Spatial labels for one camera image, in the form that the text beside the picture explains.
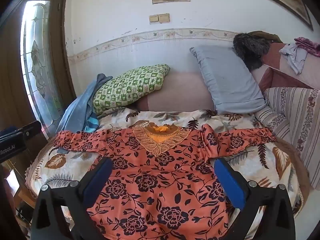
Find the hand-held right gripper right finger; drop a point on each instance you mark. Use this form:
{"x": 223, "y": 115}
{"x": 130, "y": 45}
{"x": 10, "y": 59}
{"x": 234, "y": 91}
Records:
{"x": 230, "y": 185}

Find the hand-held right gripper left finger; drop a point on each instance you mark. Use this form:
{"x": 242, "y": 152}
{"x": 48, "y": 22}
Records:
{"x": 100, "y": 180}

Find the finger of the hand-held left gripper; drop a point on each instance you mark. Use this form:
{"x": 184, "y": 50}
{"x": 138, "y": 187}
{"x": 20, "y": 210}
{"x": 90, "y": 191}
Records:
{"x": 31, "y": 130}

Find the orange floral shirt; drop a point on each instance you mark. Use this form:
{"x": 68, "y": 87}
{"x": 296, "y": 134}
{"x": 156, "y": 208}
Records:
{"x": 155, "y": 185}

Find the leaf print blanket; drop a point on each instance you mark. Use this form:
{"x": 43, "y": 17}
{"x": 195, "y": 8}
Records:
{"x": 250, "y": 160}

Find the blue cloth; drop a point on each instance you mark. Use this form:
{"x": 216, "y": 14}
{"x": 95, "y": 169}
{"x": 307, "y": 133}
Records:
{"x": 77, "y": 110}

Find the teal striped cloth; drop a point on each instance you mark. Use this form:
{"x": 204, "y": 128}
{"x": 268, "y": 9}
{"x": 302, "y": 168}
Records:
{"x": 91, "y": 125}

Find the wooden stained glass door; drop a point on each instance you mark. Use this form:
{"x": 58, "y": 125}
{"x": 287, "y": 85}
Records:
{"x": 37, "y": 55}

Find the striped floral cushion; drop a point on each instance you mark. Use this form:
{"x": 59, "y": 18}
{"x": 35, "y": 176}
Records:
{"x": 295, "y": 120}

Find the green checked pillow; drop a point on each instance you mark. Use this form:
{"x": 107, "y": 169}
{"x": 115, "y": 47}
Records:
{"x": 127, "y": 87}

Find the grey blue pillow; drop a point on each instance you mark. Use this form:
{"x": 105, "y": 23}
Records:
{"x": 227, "y": 82}

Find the pink mattress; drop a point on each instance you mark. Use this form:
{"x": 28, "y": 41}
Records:
{"x": 180, "y": 92}

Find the dark furry cloth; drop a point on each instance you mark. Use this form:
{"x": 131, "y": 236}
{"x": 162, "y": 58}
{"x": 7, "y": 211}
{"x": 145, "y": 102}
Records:
{"x": 250, "y": 48}

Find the pale grey garment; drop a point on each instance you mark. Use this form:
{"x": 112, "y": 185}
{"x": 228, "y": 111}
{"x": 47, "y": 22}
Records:
{"x": 295, "y": 56}

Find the brown cloth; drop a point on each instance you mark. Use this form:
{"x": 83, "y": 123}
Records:
{"x": 267, "y": 36}

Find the magenta cloth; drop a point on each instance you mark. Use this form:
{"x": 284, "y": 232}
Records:
{"x": 308, "y": 45}

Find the beige light switch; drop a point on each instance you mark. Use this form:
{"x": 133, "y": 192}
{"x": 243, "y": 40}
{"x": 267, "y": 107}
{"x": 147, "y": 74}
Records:
{"x": 164, "y": 17}
{"x": 154, "y": 19}

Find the large framed wall picture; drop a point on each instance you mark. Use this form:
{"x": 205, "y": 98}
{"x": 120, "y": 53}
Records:
{"x": 282, "y": 1}

